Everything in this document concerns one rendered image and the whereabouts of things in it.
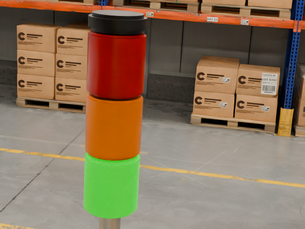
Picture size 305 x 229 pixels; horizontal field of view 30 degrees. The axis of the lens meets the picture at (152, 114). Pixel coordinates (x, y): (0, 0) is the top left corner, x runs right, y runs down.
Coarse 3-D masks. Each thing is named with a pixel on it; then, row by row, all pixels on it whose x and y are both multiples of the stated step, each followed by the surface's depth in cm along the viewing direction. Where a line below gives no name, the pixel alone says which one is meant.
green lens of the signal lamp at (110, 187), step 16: (96, 160) 50; (128, 160) 50; (96, 176) 50; (112, 176) 49; (128, 176) 50; (96, 192) 50; (112, 192) 50; (128, 192) 50; (96, 208) 50; (112, 208) 50; (128, 208) 51
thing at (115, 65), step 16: (96, 32) 47; (96, 48) 47; (112, 48) 46; (128, 48) 47; (144, 48) 48; (96, 64) 47; (112, 64) 47; (128, 64) 47; (144, 64) 49; (96, 80) 48; (112, 80) 47; (128, 80) 47; (112, 96) 47; (128, 96) 48
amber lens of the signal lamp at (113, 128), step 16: (96, 96) 49; (96, 112) 48; (112, 112) 48; (128, 112) 48; (96, 128) 49; (112, 128) 48; (128, 128) 49; (96, 144) 49; (112, 144) 49; (128, 144) 49; (112, 160) 49
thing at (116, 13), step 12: (96, 12) 47; (108, 12) 48; (120, 12) 48; (132, 12) 49; (96, 24) 46; (108, 24) 46; (120, 24) 46; (132, 24) 46; (144, 24) 47; (108, 228) 52
